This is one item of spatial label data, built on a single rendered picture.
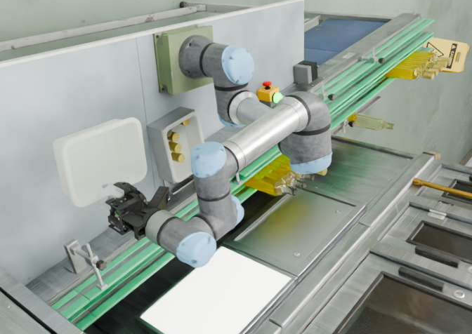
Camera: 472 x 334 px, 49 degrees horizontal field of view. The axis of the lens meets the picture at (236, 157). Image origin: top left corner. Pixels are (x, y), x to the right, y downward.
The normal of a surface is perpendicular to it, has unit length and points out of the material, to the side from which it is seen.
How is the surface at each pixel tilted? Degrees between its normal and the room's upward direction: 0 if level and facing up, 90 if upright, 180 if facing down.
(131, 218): 83
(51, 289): 90
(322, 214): 90
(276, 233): 90
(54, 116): 0
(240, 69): 7
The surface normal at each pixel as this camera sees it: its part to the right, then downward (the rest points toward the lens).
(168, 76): -0.65, 0.33
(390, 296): -0.14, -0.86
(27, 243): 0.75, 0.23
